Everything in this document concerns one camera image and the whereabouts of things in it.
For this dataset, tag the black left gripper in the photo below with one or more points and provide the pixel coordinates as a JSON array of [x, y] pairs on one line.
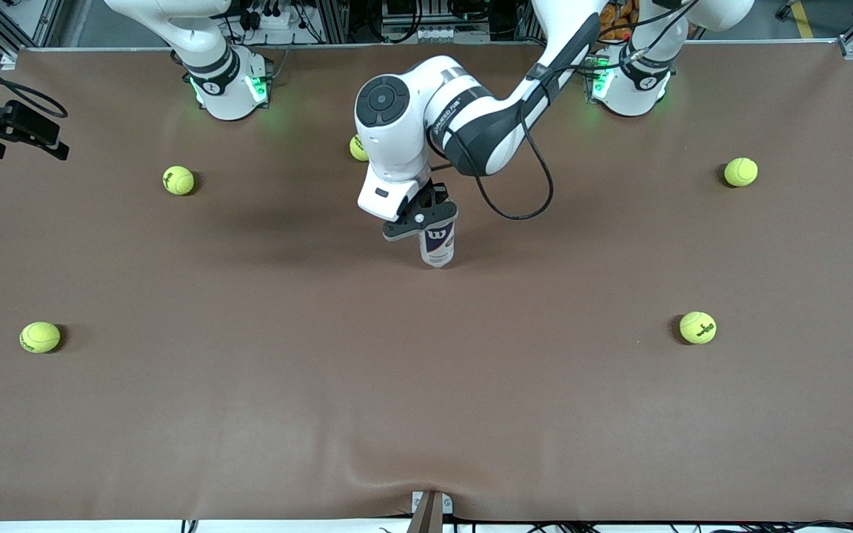
[[435, 197]]

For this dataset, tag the white blue tennis ball can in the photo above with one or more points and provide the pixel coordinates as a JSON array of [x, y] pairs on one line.
[[439, 252]]

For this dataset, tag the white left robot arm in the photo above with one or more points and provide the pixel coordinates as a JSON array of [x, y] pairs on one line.
[[471, 118]]

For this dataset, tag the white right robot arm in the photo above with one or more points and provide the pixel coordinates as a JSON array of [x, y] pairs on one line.
[[223, 89]]

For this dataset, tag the yellow-green tennis ball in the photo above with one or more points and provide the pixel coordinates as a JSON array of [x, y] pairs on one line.
[[40, 337], [356, 150], [697, 327], [178, 180], [740, 172]]

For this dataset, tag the grey electronics rack unit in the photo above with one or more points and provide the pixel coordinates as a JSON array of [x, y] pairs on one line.
[[434, 33]]

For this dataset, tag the brown table mat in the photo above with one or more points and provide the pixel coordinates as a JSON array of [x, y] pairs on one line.
[[426, 414]]

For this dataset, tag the white power strip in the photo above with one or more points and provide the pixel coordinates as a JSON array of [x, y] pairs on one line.
[[278, 21]]

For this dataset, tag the orange bag pile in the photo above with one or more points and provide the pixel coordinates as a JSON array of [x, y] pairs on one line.
[[615, 22]]

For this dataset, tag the brown wooden strip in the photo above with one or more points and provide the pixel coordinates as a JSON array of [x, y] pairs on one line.
[[426, 520]]

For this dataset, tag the small metal clamp bracket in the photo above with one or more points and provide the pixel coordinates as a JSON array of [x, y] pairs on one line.
[[417, 503]]

